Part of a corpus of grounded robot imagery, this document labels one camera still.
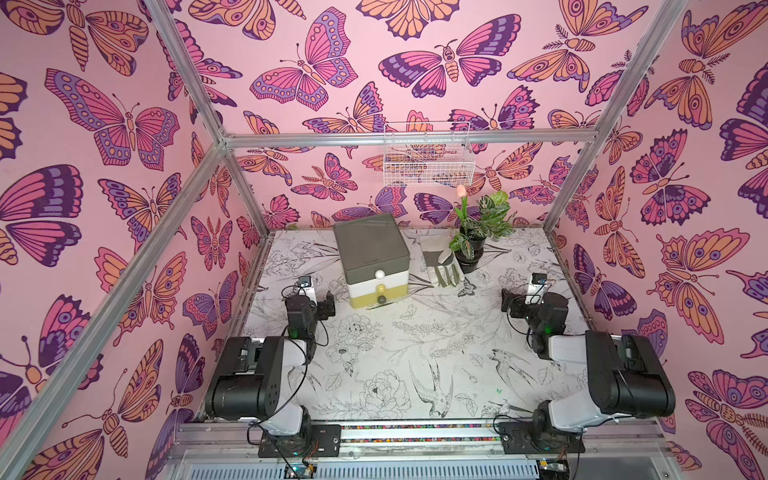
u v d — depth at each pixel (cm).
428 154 95
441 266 108
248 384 45
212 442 76
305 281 81
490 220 87
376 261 85
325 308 85
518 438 73
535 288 81
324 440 73
